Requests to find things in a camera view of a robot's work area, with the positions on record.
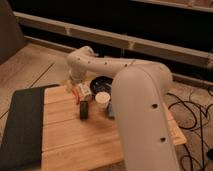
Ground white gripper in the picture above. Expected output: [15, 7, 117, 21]
[66, 76, 84, 99]

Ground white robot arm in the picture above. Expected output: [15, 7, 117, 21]
[67, 46, 180, 171]

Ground dark ceramic bowl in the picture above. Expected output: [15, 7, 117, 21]
[90, 76, 113, 95]

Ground white bottle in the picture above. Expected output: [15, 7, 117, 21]
[79, 84, 92, 101]

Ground black remote control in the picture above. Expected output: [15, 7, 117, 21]
[80, 101, 89, 119]

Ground white paper cup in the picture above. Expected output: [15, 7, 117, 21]
[95, 92, 110, 111]

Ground dark grey cloth mat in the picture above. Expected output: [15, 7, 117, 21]
[0, 84, 56, 171]

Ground black floor cables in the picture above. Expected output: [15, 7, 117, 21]
[166, 84, 213, 171]

